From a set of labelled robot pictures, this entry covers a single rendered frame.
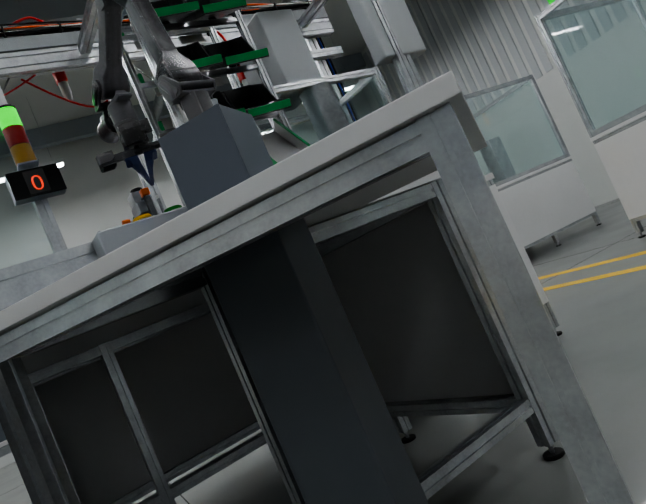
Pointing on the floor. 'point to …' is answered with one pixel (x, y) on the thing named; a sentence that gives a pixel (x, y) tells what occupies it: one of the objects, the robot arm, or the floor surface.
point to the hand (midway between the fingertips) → (146, 171)
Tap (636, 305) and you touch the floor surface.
